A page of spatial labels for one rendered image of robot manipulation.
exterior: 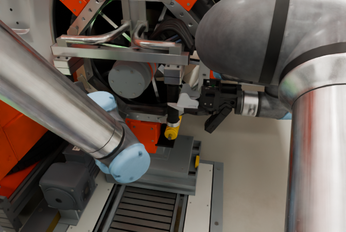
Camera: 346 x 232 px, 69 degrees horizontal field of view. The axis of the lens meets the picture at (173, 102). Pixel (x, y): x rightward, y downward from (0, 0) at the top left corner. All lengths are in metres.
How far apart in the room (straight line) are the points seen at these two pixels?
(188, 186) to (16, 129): 0.84
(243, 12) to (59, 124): 0.28
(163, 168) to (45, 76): 1.10
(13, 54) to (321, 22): 0.33
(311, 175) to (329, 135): 0.04
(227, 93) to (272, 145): 1.29
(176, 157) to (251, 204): 0.50
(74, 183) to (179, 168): 0.53
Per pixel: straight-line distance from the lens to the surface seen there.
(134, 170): 0.47
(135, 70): 0.82
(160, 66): 1.08
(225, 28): 0.30
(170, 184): 1.41
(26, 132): 1.17
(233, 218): 1.51
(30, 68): 0.35
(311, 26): 0.29
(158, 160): 1.43
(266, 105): 0.74
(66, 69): 0.83
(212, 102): 0.73
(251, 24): 0.29
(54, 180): 1.21
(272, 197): 1.65
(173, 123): 0.80
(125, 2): 0.91
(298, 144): 0.24
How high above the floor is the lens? 1.26
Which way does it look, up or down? 33 degrees down
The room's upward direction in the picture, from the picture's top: straight up
